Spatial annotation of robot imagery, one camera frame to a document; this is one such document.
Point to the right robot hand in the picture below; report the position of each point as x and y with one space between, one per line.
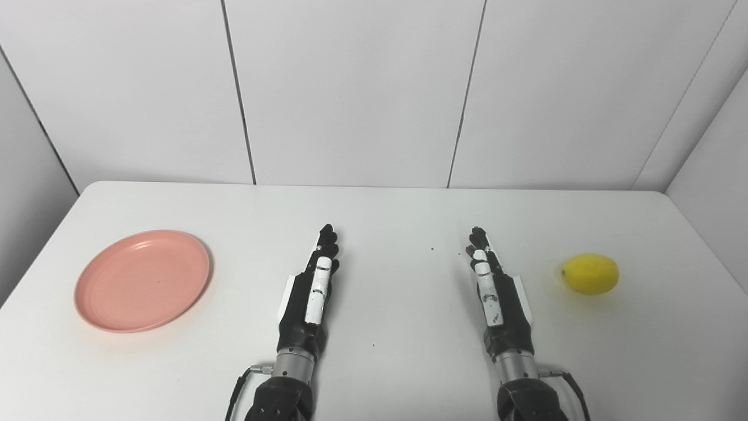
505 318

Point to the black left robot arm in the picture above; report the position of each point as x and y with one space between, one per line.
286 392

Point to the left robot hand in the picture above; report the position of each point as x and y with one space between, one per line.
304 316

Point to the pink round plate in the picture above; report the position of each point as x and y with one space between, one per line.
142 280

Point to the yellow lemon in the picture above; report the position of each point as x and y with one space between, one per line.
590 273

